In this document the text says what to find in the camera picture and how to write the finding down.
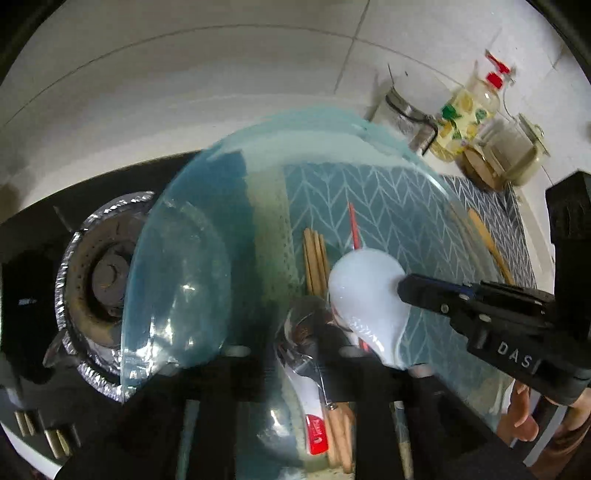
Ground clear blue glass bowl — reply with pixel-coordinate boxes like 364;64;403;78
119;107;513;472

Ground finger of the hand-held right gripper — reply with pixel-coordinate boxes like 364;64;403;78
475;281;557;324
397;274;492;354

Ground black gas stove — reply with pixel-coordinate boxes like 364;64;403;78
0;150;204;467

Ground wooden spatula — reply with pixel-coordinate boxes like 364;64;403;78
466;207;516;286

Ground white utensil with red label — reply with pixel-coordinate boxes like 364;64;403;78
288;364;332;457

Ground cork-lidded jar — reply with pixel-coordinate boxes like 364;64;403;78
461;147;506;192

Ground grey herringbone mat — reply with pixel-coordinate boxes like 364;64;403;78
281;162;539;416

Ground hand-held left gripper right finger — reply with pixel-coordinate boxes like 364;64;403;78
313;322;532;480

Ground green-capped oil bottle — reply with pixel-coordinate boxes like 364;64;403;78
428;104;482;163

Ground white ceramic spoon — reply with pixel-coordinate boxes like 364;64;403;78
327;247;413;371

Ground foil-lined gas burner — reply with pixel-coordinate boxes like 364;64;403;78
44;191;160;402

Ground person's right hand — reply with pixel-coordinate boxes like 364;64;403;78
498;379;591;480

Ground glass jar with lid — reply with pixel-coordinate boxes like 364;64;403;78
475;112;551;186

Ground metal stove knob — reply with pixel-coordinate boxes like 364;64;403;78
42;425;83;460
14;408;38;437

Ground red-capped clear bottle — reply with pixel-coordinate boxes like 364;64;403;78
464;50;515;127

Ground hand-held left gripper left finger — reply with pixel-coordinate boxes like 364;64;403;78
60;340;279;480

